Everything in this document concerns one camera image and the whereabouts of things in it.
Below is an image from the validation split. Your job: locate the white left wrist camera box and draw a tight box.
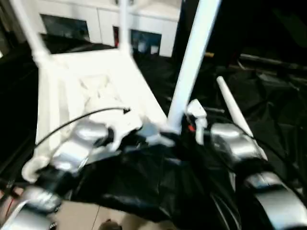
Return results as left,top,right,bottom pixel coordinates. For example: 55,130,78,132
107,111,144,151

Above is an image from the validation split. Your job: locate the white plastic table leg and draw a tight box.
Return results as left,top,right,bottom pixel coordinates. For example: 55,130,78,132
117,0,133,57
165,0,223,136
215,75,269,161
9,0,52,69

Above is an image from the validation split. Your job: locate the white plastic table top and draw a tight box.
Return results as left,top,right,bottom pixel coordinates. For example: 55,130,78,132
22,48,176,184

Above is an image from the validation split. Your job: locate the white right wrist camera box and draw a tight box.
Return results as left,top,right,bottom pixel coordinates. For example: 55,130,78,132
184,99,208,146

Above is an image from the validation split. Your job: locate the white cabinet with glass doors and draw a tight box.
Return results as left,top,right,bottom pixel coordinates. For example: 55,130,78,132
26,0,184,58

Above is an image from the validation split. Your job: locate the black plastic mat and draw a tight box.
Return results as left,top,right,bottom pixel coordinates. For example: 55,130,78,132
0,38,307,230

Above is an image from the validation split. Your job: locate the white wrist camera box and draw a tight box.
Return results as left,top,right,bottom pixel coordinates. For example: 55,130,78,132
107,111,144,151
184,99,208,146

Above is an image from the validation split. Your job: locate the long black bar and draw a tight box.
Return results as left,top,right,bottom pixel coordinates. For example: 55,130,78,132
239,53,307,72

